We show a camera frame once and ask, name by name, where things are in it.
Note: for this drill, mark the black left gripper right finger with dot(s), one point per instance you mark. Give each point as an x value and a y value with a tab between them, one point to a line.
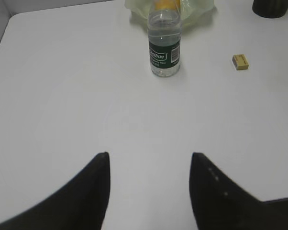
218	203

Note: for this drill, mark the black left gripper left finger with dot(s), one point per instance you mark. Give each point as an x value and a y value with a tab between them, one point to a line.
80	204

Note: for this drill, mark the clear water bottle green label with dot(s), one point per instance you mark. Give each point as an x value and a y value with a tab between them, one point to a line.
164	35

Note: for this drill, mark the yellow mango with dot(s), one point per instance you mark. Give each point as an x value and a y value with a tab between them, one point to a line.
167	4

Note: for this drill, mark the yellow eraser left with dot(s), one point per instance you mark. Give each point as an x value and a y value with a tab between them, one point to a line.
240	62

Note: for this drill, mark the pale green wavy glass plate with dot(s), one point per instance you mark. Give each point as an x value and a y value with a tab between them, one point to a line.
190	11

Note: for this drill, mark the black mesh pen holder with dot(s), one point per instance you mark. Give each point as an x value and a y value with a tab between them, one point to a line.
270	8

